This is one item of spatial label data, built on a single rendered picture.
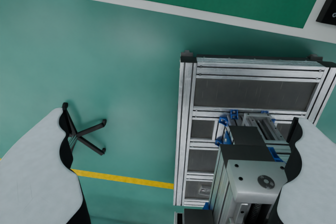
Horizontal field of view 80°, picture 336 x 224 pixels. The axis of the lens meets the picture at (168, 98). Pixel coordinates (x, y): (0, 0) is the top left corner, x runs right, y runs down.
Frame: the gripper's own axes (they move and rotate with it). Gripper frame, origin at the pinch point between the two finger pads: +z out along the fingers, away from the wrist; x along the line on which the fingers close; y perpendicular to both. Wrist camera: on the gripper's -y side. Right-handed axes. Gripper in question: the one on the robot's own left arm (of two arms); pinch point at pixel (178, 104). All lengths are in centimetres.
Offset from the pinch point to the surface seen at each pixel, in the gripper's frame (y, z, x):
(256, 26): 2.1, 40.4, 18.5
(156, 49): 30, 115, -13
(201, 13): -0.4, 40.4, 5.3
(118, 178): 155, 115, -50
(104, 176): 153, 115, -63
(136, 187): 167, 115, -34
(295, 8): -1.9, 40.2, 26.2
